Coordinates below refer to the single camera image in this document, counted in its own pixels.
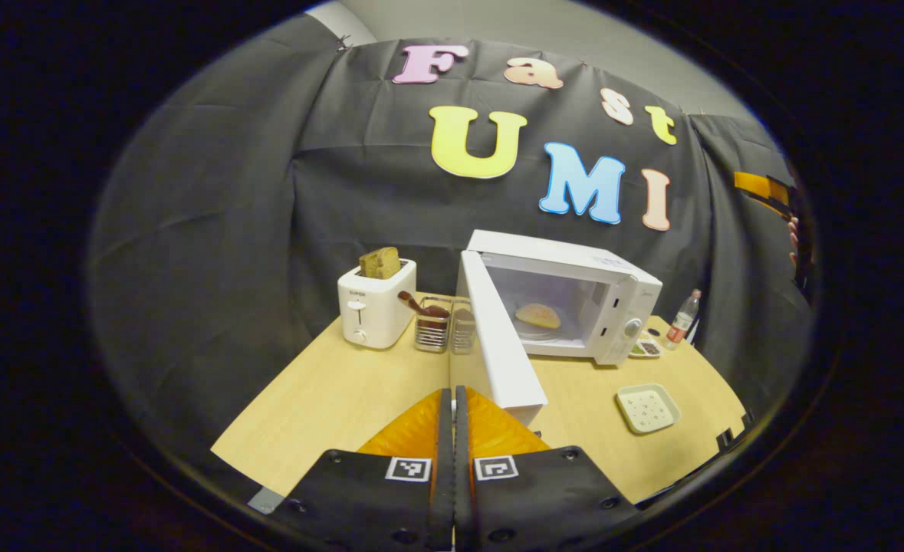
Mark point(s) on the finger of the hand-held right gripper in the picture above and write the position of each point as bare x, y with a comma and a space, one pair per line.
777, 211
762, 185

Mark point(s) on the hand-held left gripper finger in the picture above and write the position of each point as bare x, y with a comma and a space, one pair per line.
444, 460
461, 460

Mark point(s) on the crumb-coated bread bun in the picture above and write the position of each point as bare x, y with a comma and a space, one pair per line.
537, 315

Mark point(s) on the white microwave oven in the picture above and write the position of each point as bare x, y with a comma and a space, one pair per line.
574, 261

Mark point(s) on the glass turntable plate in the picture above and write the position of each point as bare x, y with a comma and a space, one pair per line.
532, 334

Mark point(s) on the clear red-label plastic bottle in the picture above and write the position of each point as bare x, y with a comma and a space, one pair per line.
680, 330

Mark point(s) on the brown wooden spoon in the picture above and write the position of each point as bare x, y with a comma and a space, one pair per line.
413, 303

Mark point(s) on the white toaster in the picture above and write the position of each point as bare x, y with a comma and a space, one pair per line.
375, 314

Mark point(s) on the white divided dish of beans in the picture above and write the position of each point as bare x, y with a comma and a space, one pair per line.
649, 348

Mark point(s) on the pale green square plate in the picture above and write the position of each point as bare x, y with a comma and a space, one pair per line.
647, 409

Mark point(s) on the brown bread slice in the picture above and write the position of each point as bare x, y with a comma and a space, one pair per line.
380, 263

